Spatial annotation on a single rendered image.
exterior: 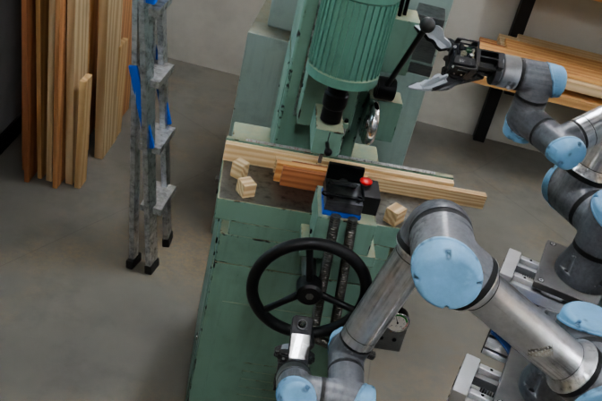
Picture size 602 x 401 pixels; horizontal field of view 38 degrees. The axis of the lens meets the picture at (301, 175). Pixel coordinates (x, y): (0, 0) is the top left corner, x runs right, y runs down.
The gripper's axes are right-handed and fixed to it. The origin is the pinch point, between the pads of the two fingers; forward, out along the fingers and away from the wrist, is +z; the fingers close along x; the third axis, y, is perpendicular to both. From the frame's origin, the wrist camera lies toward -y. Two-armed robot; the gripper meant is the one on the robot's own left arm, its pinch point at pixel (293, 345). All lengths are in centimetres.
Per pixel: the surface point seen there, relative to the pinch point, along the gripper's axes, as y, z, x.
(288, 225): -25.8, 12.4, -5.6
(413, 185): -40, 24, 25
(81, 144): -29, 148, -86
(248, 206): -28.8, 10.1, -15.8
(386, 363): 25, 101, 40
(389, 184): -39.3, 24.3, 18.6
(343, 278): -16.3, 5.2, 9.2
